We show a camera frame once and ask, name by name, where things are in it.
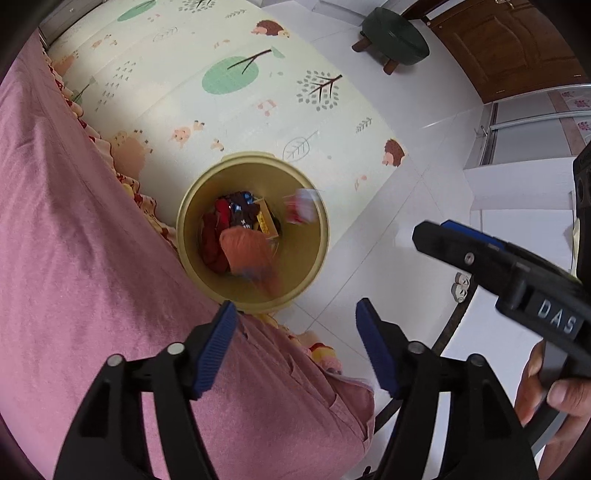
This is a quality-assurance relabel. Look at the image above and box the gold cardboard box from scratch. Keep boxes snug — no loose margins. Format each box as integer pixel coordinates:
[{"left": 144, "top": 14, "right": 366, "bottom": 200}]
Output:
[{"left": 252, "top": 198, "right": 281, "bottom": 241}]

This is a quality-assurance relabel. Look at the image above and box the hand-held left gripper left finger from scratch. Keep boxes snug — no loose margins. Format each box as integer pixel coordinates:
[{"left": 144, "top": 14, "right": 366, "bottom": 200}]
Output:
[{"left": 53, "top": 300, "right": 239, "bottom": 480}]

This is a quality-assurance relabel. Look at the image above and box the printed frilled bed skirt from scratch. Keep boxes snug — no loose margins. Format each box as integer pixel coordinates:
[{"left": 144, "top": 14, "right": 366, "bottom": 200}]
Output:
[{"left": 41, "top": 51, "right": 345, "bottom": 376}]

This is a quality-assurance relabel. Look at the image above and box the dark green stool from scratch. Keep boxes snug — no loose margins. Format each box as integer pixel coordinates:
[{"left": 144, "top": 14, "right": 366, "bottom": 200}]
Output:
[{"left": 352, "top": 7, "right": 431, "bottom": 75}]

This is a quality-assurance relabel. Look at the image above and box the orange packet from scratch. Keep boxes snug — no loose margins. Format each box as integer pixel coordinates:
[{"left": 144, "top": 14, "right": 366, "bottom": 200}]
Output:
[{"left": 218, "top": 226, "right": 283, "bottom": 296}]

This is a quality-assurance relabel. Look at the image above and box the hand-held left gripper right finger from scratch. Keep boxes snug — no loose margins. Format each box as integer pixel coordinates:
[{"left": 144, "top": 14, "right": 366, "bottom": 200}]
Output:
[{"left": 355, "top": 298, "right": 540, "bottom": 480}]

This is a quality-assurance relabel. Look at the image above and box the sliding wardrobe door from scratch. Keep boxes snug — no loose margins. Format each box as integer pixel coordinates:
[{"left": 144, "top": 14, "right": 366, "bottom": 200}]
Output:
[{"left": 480, "top": 83, "right": 591, "bottom": 168}]

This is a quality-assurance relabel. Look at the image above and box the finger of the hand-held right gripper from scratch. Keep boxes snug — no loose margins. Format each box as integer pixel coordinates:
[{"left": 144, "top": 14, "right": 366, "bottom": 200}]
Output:
[
  {"left": 412, "top": 222, "right": 514, "bottom": 301},
  {"left": 441, "top": 220, "right": 583, "bottom": 287}
]

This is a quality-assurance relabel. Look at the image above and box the red white snack wrapper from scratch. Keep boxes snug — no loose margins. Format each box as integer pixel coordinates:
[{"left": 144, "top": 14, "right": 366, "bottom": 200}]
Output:
[{"left": 283, "top": 188, "right": 320, "bottom": 227}]

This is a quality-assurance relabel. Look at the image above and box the pink bed sheet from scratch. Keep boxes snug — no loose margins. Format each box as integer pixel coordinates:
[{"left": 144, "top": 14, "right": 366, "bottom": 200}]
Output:
[{"left": 0, "top": 32, "right": 376, "bottom": 480}]

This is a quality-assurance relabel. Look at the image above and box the person's right hand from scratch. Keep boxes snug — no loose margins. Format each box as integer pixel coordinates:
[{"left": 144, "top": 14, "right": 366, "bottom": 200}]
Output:
[{"left": 514, "top": 342, "right": 591, "bottom": 426}]

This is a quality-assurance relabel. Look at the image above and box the brown wooden door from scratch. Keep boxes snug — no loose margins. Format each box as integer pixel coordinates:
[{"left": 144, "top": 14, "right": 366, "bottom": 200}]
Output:
[{"left": 427, "top": 0, "right": 589, "bottom": 104}]

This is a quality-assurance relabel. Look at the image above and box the cream printed play mat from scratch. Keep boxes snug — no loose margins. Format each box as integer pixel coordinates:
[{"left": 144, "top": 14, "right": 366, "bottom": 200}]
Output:
[{"left": 46, "top": 0, "right": 407, "bottom": 259}]

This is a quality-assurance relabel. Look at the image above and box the yellow plastic bin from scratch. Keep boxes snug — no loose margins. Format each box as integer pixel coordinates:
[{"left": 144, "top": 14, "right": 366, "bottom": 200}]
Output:
[{"left": 177, "top": 151, "right": 331, "bottom": 315}]

